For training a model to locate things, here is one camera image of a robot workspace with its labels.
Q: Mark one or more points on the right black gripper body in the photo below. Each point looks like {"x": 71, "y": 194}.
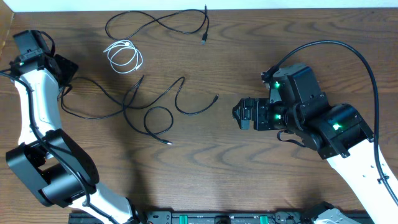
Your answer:
{"x": 269, "y": 116}

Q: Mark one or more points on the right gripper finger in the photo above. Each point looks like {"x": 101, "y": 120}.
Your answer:
{"x": 243, "y": 110}
{"x": 244, "y": 124}

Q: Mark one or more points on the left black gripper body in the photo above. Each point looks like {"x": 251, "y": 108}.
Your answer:
{"x": 56, "y": 60}

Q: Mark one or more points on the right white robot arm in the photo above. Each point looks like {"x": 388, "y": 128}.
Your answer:
{"x": 340, "y": 135}

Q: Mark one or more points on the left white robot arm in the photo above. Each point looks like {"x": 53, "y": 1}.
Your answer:
{"x": 55, "y": 169}

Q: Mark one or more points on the cardboard box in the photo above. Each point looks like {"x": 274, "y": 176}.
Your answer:
{"x": 6, "y": 19}

